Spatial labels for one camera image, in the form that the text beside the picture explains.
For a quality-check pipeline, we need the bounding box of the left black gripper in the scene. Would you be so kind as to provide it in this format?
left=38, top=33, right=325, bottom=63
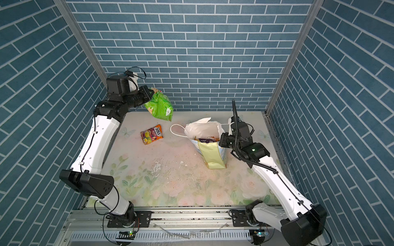
left=121, top=85, right=155, bottom=110

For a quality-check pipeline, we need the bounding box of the green Lay's chips bag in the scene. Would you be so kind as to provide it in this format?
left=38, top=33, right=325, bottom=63
left=144, top=88, right=173, bottom=122

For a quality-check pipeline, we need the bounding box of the colourful paper gift bag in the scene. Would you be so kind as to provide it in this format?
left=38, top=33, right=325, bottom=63
left=170, top=117, right=226, bottom=169

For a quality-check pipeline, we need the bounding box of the purple snack packet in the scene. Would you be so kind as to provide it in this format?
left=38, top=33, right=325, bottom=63
left=198, top=138, right=219, bottom=144

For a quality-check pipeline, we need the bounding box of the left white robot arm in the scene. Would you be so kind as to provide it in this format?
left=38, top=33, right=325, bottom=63
left=59, top=86, right=155, bottom=219

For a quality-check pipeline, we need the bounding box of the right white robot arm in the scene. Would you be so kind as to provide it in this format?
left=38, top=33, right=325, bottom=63
left=219, top=116, right=327, bottom=246

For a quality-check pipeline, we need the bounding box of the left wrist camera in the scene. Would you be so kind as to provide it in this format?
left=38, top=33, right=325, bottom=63
left=106, top=73, right=139, bottom=101

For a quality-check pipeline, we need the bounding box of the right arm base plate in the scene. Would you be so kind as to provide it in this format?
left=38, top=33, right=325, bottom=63
left=228, top=209, right=270, bottom=227

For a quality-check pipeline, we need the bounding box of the left corner metal post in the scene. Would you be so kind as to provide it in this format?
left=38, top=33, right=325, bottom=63
left=53, top=0, right=107, bottom=87

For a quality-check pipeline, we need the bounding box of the corner metal post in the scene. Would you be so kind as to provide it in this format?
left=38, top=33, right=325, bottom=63
left=53, top=0, right=107, bottom=87
left=265, top=0, right=324, bottom=116

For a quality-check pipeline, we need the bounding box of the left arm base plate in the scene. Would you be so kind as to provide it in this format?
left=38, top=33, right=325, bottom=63
left=106, top=211, right=152, bottom=228

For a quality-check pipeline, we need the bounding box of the aluminium front rail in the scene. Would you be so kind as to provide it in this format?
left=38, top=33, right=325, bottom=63
left=55, top=206, right=282, bottom=246

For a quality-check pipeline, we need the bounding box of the right corner metal post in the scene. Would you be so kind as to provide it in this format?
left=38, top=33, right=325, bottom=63
left=265, top=0, right=324, bottom=116

